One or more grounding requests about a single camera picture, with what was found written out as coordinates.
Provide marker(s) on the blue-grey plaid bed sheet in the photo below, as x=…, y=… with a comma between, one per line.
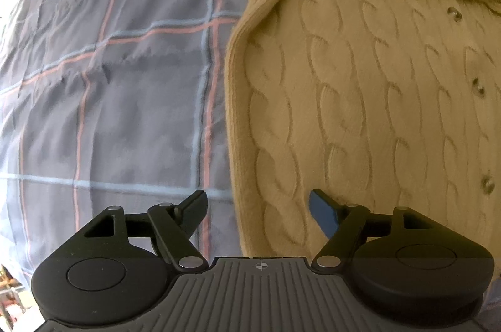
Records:
x=117, y=81

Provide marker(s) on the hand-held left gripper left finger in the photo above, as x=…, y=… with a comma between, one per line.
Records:
x=194, y=212

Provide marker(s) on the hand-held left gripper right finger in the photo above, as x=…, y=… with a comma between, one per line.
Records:
x=324, y=212

